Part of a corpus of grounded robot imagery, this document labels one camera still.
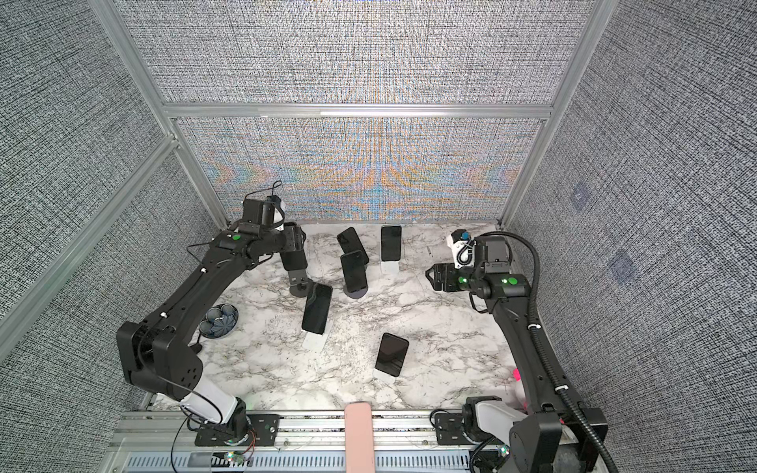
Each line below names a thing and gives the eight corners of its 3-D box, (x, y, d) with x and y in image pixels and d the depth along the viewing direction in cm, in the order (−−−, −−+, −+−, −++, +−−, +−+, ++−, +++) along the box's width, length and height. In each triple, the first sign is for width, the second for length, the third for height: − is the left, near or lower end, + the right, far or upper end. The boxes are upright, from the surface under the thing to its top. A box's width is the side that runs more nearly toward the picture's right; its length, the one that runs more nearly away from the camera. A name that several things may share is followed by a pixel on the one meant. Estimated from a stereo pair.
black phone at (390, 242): (381, 267, 108) (381, 240, 96) (380, 253, 112) (381, 226, 101) (399, 267, 108) (401, 240, 96) (398, 253, 112) (400, 226, 101)
